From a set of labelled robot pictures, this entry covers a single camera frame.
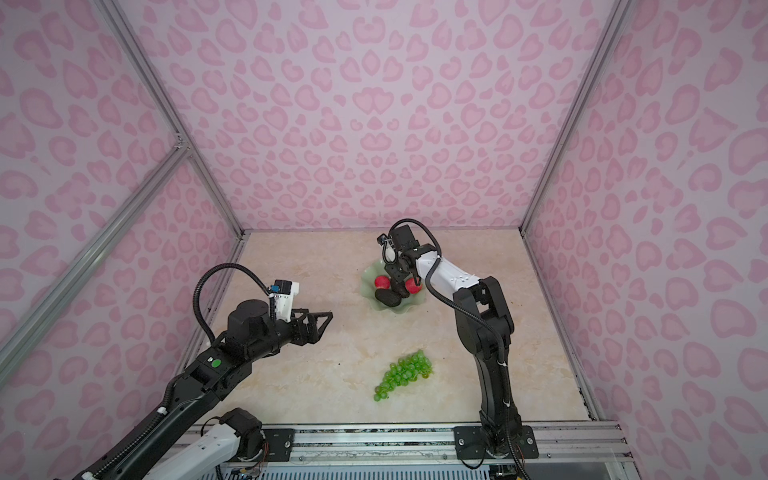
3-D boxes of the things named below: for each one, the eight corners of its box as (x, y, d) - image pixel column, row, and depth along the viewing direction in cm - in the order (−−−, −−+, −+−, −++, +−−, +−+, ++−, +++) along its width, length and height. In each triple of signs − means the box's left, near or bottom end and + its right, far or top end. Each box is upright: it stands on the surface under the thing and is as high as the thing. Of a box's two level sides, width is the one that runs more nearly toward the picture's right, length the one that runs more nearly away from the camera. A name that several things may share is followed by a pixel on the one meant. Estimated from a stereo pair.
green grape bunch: (376, 403, 82) (375, 397, 78) (367, 380, 86) (366, 374, 81) (432, 375, 86) (434, 369, 82) (421, 355, 90) (422, 348, 86)
